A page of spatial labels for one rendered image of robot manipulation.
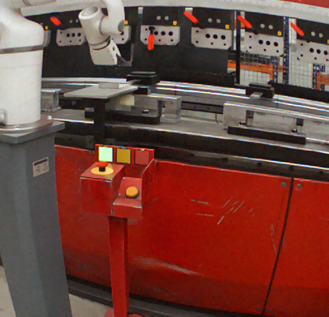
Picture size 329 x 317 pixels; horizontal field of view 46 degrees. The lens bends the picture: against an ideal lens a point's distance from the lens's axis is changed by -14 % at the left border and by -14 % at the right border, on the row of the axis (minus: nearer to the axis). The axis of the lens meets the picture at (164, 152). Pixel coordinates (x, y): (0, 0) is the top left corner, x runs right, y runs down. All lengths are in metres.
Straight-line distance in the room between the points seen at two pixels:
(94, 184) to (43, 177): 0.34
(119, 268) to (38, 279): 0.48
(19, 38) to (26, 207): 0.40
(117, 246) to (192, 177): 0.36
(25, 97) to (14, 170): 0.17
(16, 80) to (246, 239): 1.02
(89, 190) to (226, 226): 0.52
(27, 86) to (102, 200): 0.52
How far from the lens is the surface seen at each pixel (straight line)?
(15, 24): 0.98
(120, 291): 1.57
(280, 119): 1.56
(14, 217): 1.02
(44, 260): 1.09
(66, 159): 1.74
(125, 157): 1.44
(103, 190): 1.33
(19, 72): 0.96
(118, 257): 1.48
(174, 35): 1.59
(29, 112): 0.99
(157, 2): 1.63
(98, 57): 1.57
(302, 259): 1.61
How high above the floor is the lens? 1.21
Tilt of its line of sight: 16 degrees down
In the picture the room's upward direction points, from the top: 2 degrees clockwise
